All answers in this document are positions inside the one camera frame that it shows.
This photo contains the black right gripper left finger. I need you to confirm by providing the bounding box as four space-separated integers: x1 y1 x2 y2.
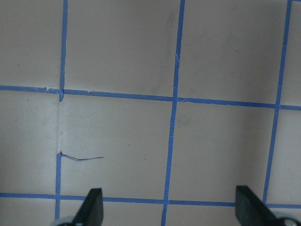
71 188 104 226

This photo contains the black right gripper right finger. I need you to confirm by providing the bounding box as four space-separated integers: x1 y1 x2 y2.
235 186 280 226

